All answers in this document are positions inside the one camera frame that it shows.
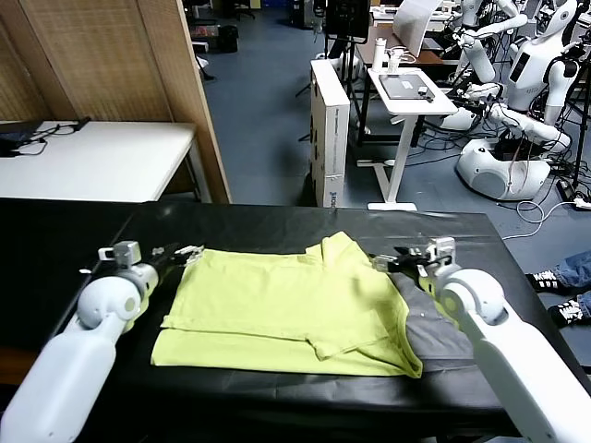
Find blue jeans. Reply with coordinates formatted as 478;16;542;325
551;251;591;319

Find black bin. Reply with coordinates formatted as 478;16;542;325
217;25;240;54

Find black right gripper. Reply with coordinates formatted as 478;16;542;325
368;245;433;281

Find black white sneaker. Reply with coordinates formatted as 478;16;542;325
548;298;585;329
525;270;562;292

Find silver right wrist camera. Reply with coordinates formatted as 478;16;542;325
424;236;457;278

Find black monitor on stand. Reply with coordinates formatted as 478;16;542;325
322;0;371;149

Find glossy black table cover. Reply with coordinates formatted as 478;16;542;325
27;202;591;439

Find tall white cardboard box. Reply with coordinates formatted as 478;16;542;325
309;59;352;209

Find white floor cable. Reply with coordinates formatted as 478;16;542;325
501;200;583;244

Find yellow-green t-shirt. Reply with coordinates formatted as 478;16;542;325
151;231;424;379

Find black side table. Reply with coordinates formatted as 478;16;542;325
0;197;149;352

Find black pouch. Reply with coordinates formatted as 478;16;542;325
0;129;29;156

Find black tripod stand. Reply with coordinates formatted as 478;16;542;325
570;68;591;190

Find wooden folding screen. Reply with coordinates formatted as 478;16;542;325
0;0;232;205

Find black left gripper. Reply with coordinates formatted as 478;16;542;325
147;245;206;271

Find grey laptop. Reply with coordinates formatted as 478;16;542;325
378;73;438;101

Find white table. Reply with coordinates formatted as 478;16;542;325
0;120;213;204

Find white cup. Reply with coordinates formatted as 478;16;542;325
386;47;416;74

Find brown wooden desk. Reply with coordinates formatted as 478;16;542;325
355;25;463;149

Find black cable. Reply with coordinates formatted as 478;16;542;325
0;117;93;161

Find white bottle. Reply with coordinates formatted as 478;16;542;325
372;37;388;73

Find white curved panel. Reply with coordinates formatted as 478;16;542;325
392;0;444;59

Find white humanoid robot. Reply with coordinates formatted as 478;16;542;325
438;0;527;133
455;0;583;203

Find white standing desk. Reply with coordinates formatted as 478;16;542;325
356;67;459;213

